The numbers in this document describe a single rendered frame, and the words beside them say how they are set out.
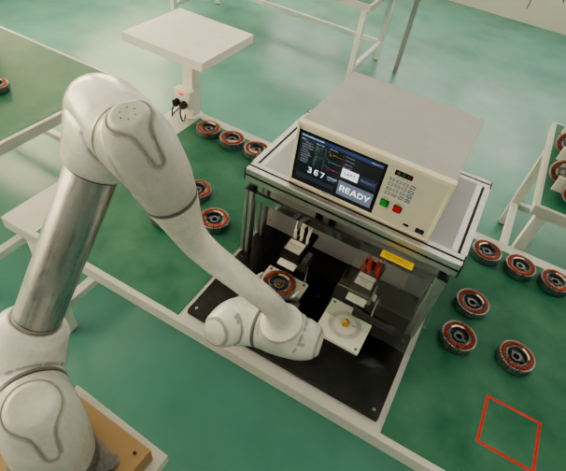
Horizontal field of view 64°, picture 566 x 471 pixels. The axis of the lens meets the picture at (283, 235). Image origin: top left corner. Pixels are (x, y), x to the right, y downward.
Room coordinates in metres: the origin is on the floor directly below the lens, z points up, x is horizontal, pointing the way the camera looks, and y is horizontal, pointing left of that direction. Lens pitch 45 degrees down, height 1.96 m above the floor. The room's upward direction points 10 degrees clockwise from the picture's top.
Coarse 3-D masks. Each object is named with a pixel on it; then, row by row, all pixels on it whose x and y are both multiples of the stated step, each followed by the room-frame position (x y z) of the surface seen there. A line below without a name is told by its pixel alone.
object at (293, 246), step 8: (288, 240) 1.01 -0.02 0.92; (296, 240) 1.01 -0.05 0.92; (304, 240) 1.04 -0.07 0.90; (312, 240) 1.05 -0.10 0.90; (288, 248) 0.98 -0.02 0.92; (296, 248) 0.98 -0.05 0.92; (304, 248) 0.99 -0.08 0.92; (280, 256) 0.97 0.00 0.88; (288, 256) 0.96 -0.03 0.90; (296, 256) 0.95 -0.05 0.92; (304, 256) 0.99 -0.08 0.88; (280, 264) 0.94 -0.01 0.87; (288, 264) 0.94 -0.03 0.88; (296, 264) 0.95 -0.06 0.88
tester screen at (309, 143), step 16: (304, 144) 1.05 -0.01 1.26; (320, 144) 1.04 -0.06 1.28; (304, 160) 1.05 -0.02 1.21; (320, 160) 1.03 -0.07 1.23; (336, 160) 1.02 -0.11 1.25; (352, 160) 1.00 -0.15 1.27; (368, 160) 0.99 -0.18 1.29; (336, 176) 1.01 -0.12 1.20; (368, 176) 0.98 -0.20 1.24; (368, 192) 0.98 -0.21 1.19; (368, 208) 0.97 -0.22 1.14
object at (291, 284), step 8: (272, 272) 0.95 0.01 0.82; (280, 272) 0.96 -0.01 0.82; (288, 272) 0.97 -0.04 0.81; (264, 280) 0.91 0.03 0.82; (272, 280) 0.93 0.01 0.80; (280, 280) 0.93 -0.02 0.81; (288, 280) 0.93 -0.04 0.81; (272, 288) 0.89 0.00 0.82; (280, 288) 0.90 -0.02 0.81; (288, 288) 0.90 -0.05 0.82; (288, 296) 0.87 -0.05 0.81
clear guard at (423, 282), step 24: (360, 264) 0.83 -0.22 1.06; (384, 264) 0.84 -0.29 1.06; (336, 288) 0.74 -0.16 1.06; (360, 288) 0.75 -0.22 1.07; (384, 288) 0.76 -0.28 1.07; (408, 288) 0.78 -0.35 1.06; (432, 288) 0.79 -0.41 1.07; (336, 312) 0.69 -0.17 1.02; (384, 312) 0.69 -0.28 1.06; (408, 312) 0.70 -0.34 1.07; (384, 336) 0.65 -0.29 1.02; (408, 336) 0.65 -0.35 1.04
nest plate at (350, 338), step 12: (324, 312) 0.86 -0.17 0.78; (324, 324) 0.81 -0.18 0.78; (336, 324) 0.82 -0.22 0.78; (348, 324) 0.83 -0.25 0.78; (324, 336) 0.77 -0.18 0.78; (336, 336) 0.78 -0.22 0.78; (348, 336) 0.78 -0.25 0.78; (360, 336) 0.79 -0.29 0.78; (348, 348) 0.74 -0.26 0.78; (360, 348) 0.75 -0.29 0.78
